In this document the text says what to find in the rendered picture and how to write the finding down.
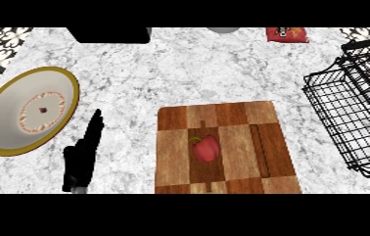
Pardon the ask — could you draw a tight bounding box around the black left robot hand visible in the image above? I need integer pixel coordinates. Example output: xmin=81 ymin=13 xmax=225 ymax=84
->
xmin=60 ymin=108 xmax=106 ymax=193

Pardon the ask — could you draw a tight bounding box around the checkered wooden cutting board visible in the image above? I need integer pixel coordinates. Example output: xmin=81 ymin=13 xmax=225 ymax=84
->
xmin=153 ymin=100 xmax=304 ymax=195

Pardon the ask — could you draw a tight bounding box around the white plate with gold rim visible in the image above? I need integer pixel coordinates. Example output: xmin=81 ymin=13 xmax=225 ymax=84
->
xmin=0 ymin=66 xmax=81 ymax=158

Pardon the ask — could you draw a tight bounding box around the red bell pepper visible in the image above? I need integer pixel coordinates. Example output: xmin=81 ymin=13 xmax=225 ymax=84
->
xmin=187 ymin=134 xmax=222 ymax=164

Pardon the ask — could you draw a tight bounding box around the black appliance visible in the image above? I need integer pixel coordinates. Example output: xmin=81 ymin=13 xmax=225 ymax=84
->
xmin=65 ymin=26 xmax=153 ymax=45

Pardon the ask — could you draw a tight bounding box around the grey round object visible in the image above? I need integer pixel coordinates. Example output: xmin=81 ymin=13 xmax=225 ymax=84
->
xmin=206 ymin=26 xmax=242 ymax=35

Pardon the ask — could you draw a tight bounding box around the red snack bag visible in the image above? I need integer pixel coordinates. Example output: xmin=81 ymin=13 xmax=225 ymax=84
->
xmin=264 ymin=26 xmax=311 ymax=44

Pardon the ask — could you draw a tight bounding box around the black wire tiered basket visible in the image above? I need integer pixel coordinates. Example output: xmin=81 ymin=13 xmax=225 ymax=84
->
xmin=301 ymin=38 xmax=370 ymax=178

